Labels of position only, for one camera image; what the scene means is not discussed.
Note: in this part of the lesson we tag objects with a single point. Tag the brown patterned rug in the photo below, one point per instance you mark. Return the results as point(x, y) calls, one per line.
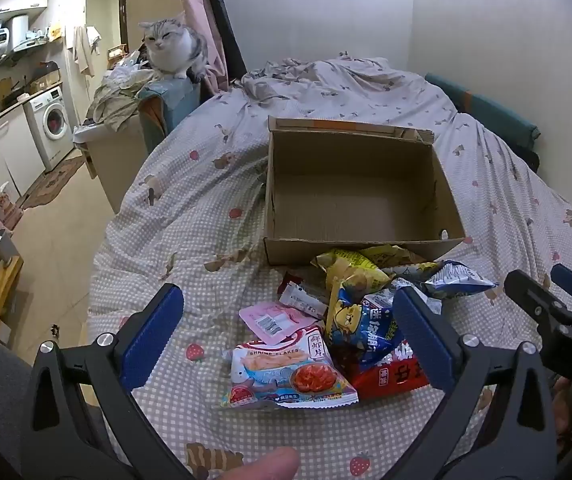
point(50, 185)

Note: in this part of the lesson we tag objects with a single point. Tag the person's right hand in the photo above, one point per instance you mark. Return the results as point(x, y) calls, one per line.
point(566, 410)

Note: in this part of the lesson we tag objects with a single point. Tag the white wall cabinet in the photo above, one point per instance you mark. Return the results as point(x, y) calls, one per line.
point(18, 4)

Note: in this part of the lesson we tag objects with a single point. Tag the small black floor object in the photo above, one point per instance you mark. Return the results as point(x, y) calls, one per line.
point(55, 330)

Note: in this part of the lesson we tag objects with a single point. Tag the blue cartoon cat snack bag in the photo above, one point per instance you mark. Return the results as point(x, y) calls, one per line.
point(356, 330)

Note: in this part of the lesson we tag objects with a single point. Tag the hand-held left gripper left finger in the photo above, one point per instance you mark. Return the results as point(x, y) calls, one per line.
point(148, 340)

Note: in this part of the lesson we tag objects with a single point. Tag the pink curtain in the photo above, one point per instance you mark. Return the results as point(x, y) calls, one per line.
point(200, 15)

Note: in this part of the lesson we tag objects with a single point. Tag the dark curtain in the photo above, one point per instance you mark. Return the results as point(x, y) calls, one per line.
point(225, 30)

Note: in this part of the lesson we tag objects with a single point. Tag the white and blue snack bag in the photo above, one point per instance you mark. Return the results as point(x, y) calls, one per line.
point(456, 277)

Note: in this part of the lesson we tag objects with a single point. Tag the small red sachet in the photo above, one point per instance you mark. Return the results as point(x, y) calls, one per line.
point(291, 282)

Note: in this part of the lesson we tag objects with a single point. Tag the grey and white cat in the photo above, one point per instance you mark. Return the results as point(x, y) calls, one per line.
point(173, 45)

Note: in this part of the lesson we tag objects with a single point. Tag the person's left hand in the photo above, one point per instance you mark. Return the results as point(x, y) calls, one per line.
point(266, 465)

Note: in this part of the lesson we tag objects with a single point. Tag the shrimp chips packet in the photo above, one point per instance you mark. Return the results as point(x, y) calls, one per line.
point(286, 375)

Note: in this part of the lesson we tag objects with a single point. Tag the white washing machine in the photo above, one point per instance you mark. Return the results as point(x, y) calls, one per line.
point(50, 125)

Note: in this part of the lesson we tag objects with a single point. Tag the white printed sachet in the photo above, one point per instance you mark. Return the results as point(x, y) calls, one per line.
point(306, 300)

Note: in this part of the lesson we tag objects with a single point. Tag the pile of clothes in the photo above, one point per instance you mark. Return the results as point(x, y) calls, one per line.
point(115, 92)

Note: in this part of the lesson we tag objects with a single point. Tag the teal armchair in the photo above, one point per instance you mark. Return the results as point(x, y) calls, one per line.
point(170, 102)

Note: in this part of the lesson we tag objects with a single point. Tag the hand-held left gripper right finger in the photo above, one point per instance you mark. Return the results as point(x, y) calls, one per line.
point(423, 340)

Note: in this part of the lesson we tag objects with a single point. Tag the white kitchen cabinets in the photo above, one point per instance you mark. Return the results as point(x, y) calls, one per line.
point(5, 150)

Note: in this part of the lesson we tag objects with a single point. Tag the hanging towel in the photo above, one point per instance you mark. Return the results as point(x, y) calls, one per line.
point(84, 50)

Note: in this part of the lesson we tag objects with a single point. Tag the cardboard box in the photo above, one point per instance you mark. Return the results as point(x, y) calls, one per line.
point(356, 195)

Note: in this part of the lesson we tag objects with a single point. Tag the red snack packet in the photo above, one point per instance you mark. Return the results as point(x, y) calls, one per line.
point(391, 380)

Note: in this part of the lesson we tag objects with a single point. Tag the pink snack packet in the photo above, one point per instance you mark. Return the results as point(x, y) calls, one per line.
point(271, 322)

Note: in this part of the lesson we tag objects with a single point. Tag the beige cabinet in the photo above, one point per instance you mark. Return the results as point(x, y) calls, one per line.
point(115, 165)

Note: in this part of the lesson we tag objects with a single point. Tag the yellow snack bag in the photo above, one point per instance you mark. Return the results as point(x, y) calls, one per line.
point(351, 267)

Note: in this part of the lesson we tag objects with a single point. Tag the green mattress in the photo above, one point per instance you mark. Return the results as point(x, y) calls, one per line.
point(496, 110)

